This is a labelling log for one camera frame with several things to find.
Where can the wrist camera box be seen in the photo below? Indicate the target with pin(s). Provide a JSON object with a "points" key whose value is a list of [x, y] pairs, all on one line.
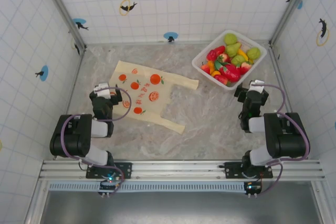
{"points": [[256, 86], [103, 91]]}

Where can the white plastic mesh basket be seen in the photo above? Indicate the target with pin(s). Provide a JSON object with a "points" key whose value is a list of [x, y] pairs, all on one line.
{"points": [[203, 52]]}

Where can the orange yellow fake mango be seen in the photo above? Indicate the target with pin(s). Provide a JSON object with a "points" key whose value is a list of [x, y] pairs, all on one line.
{"points": [[215, 72]]}

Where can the small controller board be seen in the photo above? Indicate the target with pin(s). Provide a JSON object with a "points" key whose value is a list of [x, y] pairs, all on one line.
{"points": [[106, 186], [253, 188]]}

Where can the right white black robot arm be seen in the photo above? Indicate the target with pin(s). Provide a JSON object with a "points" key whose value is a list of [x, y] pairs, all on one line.
{"points": [[286, 134]]}

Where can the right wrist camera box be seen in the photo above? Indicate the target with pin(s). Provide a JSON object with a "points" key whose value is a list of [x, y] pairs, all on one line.
{"points": [[256, 86]]}

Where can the aluminium side rail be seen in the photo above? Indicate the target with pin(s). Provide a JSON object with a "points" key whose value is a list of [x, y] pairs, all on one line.
{"points": [[74, 77], [275, 58]]}

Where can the green fake pear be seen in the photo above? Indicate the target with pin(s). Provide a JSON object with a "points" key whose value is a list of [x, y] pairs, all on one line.
{"points": [[233, 48]]}

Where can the aluminium frame post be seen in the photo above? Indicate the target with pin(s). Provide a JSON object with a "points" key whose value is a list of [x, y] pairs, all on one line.
{"points": [[321, 203], [36, 203]]}

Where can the black mounting plate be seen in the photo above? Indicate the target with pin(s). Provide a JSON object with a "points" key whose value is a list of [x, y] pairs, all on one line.
{"points": [[126, 169], [232, 169]]}

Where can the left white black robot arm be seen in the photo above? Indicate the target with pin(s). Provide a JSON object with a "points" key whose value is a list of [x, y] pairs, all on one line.
{"points": [[71, 140]]}

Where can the marble pattern table cover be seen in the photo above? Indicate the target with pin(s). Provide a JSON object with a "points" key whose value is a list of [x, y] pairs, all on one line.
{"points": [[210, 134]]}

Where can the blue oval dolphin sticker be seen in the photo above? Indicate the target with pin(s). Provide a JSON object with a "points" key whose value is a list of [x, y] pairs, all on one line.
{"points": [[78, 21], [44, 73], [170, 35]]}

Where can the cream plastic bag orange prints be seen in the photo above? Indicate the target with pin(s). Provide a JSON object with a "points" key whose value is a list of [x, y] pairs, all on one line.
{"points": [[147, 85]]}

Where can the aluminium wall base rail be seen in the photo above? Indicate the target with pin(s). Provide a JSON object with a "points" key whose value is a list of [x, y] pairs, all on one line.
{"points": [[126, 43]]}

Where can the grey metal panel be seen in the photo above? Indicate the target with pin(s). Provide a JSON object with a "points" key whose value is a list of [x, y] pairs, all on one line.
{"points": [[170, 208]]}

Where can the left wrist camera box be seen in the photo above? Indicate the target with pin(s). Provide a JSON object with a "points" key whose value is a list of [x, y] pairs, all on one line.
{"points": [[103, 91]]}

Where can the aluminium corner post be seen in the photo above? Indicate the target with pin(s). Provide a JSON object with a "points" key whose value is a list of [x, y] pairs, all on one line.
{"points": [[63, 11], [282, 24]]}

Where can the round orange fake fruit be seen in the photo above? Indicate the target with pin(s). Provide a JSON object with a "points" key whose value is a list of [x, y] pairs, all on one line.
{"points": [[210, 64]]}

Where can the small red fake strawberry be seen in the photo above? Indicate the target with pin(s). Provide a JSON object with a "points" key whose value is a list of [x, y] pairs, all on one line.
{"points": [[246, 67]]}

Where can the yellow fake banana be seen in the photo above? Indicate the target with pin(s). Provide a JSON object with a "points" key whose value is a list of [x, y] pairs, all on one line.
{"points": [[244, 54]]}

